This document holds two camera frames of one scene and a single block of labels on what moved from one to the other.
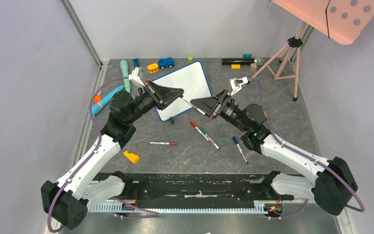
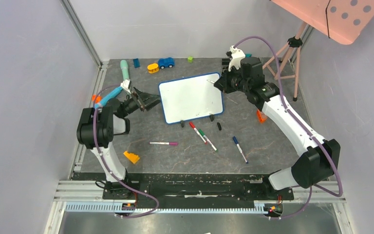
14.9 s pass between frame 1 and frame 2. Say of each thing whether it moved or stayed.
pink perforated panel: stayed
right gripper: moved
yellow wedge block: stayed
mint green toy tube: stayed
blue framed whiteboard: moved
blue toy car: stayed
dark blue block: stayed
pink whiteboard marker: stayed
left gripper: moved
